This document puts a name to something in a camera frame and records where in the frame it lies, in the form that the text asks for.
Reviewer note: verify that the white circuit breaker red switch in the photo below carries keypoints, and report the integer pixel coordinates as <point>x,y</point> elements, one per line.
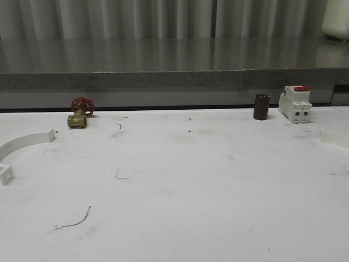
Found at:
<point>294,104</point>

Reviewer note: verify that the brass valve red handwheel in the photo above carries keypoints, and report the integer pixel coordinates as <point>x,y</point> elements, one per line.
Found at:
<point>82,108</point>

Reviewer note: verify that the grey stone countertop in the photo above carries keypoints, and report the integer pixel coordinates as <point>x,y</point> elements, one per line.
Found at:
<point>219,64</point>

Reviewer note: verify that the dark brown cylindrical pipe coupling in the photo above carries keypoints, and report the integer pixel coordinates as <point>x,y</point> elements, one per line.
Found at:
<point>261,107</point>

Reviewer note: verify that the white container on counter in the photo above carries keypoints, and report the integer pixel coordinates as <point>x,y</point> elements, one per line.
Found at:
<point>335,21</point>

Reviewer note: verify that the white curved pipe clamp half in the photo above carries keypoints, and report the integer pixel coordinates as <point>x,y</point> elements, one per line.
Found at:
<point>334,138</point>
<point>7,174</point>

